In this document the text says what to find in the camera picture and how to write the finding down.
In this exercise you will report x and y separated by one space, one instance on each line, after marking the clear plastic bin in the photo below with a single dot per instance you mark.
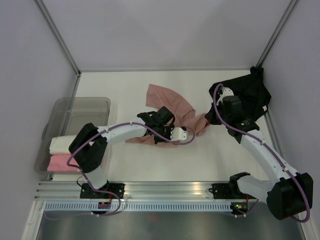
68 116

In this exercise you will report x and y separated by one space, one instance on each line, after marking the white slotted cable duct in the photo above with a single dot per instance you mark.
140 206

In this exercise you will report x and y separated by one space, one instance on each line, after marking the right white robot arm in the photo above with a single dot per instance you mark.
287 193

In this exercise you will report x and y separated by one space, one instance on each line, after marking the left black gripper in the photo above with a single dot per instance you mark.
168 128

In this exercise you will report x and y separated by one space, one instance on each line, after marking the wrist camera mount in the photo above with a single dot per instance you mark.
178 134
226 92

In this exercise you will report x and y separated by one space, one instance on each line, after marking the rolled bright pink t-shirt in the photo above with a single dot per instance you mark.
58 163

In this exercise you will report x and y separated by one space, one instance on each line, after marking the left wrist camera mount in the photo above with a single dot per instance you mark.
178 134

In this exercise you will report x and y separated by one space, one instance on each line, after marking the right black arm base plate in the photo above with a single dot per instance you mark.
222 191

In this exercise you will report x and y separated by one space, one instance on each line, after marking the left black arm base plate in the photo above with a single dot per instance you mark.
115 188

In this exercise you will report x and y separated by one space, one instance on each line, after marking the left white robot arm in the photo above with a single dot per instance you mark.
89 146

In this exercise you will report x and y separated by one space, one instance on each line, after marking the black t-shirt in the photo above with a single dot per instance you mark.
252 92

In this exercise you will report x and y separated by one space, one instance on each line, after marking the rolled white t-shirt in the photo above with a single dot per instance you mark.
60 145

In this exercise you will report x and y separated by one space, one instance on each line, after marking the dusty pink t-shirt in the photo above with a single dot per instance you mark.
185 115

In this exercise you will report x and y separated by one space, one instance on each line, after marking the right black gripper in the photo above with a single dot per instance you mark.
210 117

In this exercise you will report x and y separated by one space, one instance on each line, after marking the aluminium frame rail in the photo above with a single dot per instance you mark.
142 191

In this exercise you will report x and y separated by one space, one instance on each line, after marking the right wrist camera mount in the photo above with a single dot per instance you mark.
226 92

